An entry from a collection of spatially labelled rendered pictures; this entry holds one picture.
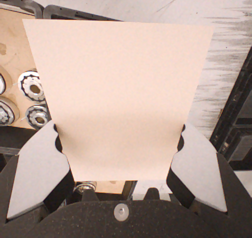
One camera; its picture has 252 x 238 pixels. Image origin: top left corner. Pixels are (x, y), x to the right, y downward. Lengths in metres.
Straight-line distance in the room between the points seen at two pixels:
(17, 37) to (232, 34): 0.72
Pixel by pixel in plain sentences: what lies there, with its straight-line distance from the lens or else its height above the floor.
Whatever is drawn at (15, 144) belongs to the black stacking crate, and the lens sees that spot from 0.54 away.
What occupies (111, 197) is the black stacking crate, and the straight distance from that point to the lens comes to 0.83.
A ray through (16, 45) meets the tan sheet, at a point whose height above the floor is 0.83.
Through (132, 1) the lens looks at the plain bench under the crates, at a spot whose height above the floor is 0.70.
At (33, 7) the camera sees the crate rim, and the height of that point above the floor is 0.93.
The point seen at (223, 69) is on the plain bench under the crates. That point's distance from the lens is 0.68.
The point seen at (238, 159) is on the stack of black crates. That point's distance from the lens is 1.60.
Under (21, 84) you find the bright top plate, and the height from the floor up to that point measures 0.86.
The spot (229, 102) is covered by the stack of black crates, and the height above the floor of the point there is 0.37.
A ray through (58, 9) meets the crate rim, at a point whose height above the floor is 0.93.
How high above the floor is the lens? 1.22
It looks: 62 degrees down
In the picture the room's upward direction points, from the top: 176 degrees clockwise
